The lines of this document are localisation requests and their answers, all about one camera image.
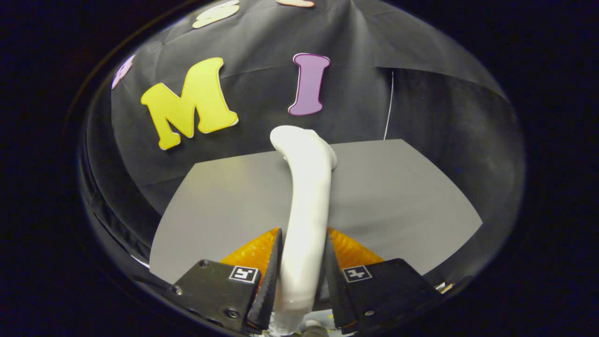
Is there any thin white cord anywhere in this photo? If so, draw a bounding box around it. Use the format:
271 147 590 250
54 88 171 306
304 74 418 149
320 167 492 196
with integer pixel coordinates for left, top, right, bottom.
383 70 394 140

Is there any grey cabinet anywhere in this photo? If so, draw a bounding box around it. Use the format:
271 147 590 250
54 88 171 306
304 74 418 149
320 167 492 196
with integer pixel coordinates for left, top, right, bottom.
149 139 483 285

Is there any black backdrop cloth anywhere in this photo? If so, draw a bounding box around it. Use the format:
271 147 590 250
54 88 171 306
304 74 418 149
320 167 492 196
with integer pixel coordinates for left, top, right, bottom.
80 0 525 281

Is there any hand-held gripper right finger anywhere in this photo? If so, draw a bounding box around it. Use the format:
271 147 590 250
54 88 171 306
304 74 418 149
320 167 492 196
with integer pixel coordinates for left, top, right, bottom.
325 227 443 334

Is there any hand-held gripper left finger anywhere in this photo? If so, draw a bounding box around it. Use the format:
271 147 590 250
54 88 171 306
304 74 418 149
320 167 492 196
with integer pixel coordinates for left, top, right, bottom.
171 227 284 334

